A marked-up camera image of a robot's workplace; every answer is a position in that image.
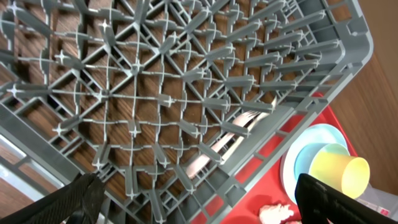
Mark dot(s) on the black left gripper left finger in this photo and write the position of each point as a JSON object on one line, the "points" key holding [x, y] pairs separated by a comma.
{"points": [[78, 202]]}

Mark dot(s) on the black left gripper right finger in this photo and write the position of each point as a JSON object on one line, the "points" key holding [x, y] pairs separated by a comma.
{"points": [[319, 203]]}

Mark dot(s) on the yellow plastic cup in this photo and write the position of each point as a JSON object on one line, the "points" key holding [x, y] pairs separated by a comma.
{"points": [[347, 174]]}

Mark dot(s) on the white napkin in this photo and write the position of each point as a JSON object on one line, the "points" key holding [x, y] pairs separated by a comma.
{"points": [[274, 214]]}

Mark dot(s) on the silver fork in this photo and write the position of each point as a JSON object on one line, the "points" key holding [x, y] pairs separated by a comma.
{"points": [[203, 159]]}

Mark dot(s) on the grey dishwasher rack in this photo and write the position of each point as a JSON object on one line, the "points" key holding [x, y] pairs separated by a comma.
{"points": [[135, 91]]}

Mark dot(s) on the small mint green bowl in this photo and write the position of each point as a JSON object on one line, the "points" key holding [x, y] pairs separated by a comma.
{"points": [[306, 156]]}

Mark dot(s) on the red serving tray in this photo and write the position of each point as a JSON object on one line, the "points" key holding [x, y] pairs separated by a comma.
{"points": [[269, 188]]}

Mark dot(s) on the clear plastic bin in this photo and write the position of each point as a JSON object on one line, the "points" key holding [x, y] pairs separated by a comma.
{"points": [[380, 201]]}

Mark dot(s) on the light blue plate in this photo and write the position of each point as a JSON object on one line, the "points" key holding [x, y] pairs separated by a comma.
{"points": [[319, 133]]}

